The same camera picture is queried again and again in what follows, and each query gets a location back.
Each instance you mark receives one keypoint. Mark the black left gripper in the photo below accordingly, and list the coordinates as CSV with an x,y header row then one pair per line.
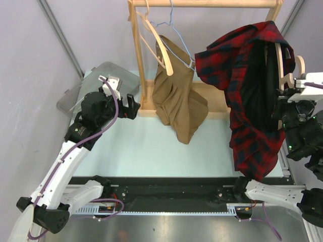
x,y
129,112

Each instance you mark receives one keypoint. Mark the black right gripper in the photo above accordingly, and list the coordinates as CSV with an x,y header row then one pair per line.
x,y
282,103

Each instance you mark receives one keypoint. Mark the wooden hanger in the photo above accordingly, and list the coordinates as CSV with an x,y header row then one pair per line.
x,y
275,64
163,58

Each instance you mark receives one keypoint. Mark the brown skirt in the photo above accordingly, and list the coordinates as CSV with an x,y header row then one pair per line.
x,y
177,104

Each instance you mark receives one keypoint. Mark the red plaid cloth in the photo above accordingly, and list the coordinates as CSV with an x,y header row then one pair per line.
x,y
231,64

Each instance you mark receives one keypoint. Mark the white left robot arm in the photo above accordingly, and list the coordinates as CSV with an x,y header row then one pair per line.
x,y
50,208

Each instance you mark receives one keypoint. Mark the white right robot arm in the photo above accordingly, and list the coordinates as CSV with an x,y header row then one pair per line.
x,y
308,203

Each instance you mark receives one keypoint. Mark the grey plastic bin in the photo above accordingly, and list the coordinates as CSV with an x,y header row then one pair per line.
x,y
70,103

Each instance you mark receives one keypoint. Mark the wooden clothes rack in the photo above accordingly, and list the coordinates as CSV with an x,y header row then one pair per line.
x,y
216,100

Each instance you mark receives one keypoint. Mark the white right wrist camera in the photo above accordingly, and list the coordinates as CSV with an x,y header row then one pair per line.
x,y
309,87

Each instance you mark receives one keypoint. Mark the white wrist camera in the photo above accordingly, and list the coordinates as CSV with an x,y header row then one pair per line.
x,y
309,87
111,85

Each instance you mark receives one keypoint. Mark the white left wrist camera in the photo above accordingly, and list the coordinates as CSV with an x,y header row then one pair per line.
x,y
111,85

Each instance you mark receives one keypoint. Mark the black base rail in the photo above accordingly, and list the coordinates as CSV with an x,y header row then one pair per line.
x,y
174,195

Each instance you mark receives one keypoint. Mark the left aluminium frame post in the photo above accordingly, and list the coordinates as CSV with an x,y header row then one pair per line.
x,y
50,16

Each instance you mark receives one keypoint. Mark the grey aluminium frame post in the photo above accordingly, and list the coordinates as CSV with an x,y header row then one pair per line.
x,y
288,14

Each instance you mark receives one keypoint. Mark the white slotted cable duct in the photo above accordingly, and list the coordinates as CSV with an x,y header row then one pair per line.
x,y
92,210

